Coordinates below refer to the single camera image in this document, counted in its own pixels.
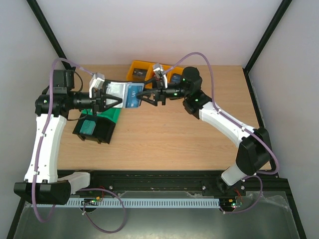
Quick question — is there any blue VIP card stack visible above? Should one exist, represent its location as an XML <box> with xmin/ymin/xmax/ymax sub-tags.
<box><xmin>170</xmin><ymin>73</ymin><xmax>182</xmax><ymax>84</ymax></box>

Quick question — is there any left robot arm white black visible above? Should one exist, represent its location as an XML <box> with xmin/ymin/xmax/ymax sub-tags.
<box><xmin>13</xmin><ymin>70</ymin><xmax>123</xmax><ymax>205</ymax></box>

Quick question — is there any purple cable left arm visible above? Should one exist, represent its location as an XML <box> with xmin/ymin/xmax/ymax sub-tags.
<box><xmin>31</xmin><ymin>58</ymin><xmax>127</xmax><ymax>234</ymax></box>

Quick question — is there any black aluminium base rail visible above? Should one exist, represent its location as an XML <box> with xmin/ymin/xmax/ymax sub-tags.
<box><xmin>61</xmin><ymin>169</ymin><xmax>290</xmax><ymax>197</ymax></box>

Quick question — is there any green plastic bin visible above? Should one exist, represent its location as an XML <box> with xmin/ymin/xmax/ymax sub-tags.
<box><xmin>81</xmin><ymin>108</ymin><xmax>122</xmax><ymax>123</ymax></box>

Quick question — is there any yellow bin with grey cards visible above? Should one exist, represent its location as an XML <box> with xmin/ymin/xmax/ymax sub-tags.
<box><xmin>126</xmin><ymin>60</ymin><xmax>154</xmax><ymax>81</ymax></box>

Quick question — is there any teal VIP card stack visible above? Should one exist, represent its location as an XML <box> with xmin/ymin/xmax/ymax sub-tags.
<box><xmin>79</xmin><ymin>119</ymin><xmax>96</xmax><ymax>135</ymax></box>

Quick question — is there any white slotted cable duct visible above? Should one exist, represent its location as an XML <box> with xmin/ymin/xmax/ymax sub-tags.
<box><xmin>65</xmin><ymin>198</ymin><xmax>220</xmax><ymax>208</ymax></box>

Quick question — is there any yellow bin with red cards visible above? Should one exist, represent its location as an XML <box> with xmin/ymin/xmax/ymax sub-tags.
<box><xmin>145</xmin><ymin>62</ymin><xmax>155</xmax><ymax>89</ymax></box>

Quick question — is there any yellow bin with blue cards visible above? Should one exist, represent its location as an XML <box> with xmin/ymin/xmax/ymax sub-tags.
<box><xmin>167</xmin><ymin>67</ymin><xmax>184</xmax><ymax>84</ymax></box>

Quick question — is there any grey VIP card stack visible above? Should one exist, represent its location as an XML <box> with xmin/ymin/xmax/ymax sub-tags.
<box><xmin>132</xmin><ymin>68</ymin><xmax>147</xmax><ymax>80</ymax></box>

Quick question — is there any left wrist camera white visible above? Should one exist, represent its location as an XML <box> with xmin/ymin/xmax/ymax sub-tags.
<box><xmin>89</xmin><ymin>73</ymin><xmax>105</xmax><ymax>92</ymax></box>

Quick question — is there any black frame post left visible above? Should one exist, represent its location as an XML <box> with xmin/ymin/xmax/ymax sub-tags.
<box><xmin>26</xmin><ymin>0</ymin><xmax>66</xmax><ymax>58</ymax></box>

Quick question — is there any black frame post right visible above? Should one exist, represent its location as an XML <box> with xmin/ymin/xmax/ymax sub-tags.
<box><xmin>243</xmin><ymin>0</ymin><xmax>293</xmax><ymax>72</ymax></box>

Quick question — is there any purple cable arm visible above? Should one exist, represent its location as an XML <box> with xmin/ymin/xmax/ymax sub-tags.
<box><xmin>161</xmin><ymin>51</ymin><xmax>280</xmax><ymax>215</ymax></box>
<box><xmin>31</xmin><ymin>58</ymin><xmax>127</xmax><ymax>234</ymax></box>

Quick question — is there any black frame post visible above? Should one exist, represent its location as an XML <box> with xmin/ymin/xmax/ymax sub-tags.
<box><xmin>243</xmin><ymin>0</ymin><xmax>293</xmax><ymax>72</ymax></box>
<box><xmin>26</xmin><ymin>0</ymin><xmax>66</xmax><ymax>58</ymax></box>

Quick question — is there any black leather card holder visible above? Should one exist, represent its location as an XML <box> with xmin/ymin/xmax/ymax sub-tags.
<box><xmin>103</xmin><ymin>80</ymin><xmax>145</xmax><ymax>101</ymax></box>

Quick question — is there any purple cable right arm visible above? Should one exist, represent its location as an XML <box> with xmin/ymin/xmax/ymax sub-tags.
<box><xmin>161</xmin><ymin>51</ymin><xmax>280</xmax><ymax>215</ymax></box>

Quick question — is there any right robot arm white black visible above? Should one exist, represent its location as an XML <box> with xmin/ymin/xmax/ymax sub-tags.
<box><xmin>137</xmin><ymin>64</ymin><xmax>272</xmax><ymax>195</ymax></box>

